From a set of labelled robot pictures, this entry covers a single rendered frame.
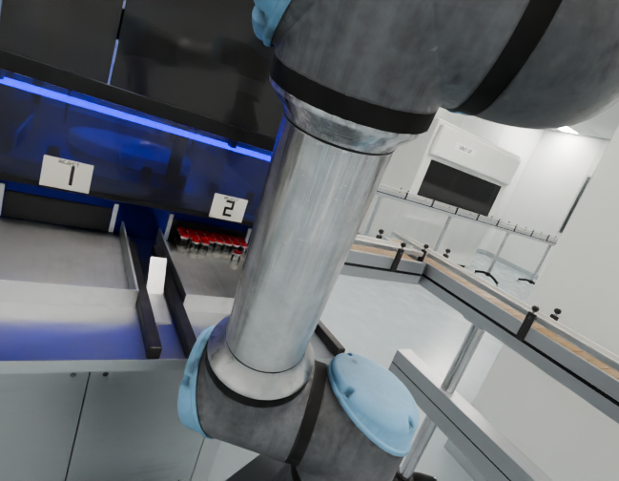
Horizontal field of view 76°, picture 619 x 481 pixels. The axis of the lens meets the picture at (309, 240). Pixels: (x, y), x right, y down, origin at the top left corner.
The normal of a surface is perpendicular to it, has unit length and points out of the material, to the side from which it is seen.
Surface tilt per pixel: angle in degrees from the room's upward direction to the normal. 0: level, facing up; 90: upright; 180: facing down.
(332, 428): 62
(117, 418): 90
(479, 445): 90
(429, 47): 126
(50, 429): 90
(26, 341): 0
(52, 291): 90
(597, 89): 119
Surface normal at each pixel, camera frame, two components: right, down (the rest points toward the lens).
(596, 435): -0.83, -0.15
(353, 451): -0.11, 0.12
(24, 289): 0.45, 0.38
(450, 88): -0.31, 0.93
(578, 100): 0.22, 0.88
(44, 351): 0.33, -0.91
